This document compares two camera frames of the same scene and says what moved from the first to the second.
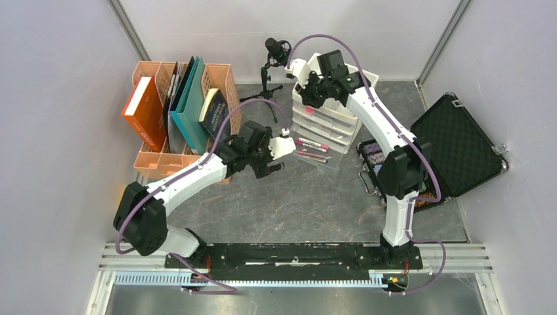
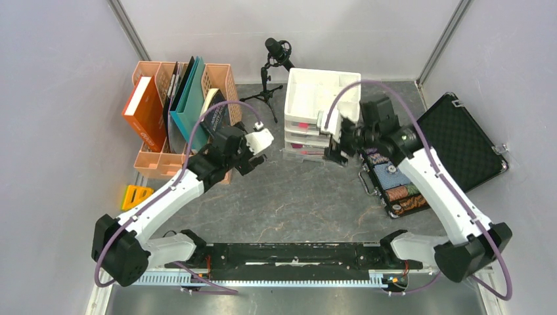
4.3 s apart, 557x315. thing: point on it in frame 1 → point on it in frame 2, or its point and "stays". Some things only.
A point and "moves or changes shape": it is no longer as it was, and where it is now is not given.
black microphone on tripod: x=278 y=52 stays
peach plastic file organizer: x=184 y=111 stays
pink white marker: x=312 y=143 → x=312 y=153
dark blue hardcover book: x=214 y=112 stays
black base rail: x=254 y=262 stays
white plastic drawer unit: x=324 y=128 moves or changes shape
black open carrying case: x=462 y=155 stays
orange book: x=144 y=113 stays
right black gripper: x=304 y=92 → x=333 y=152
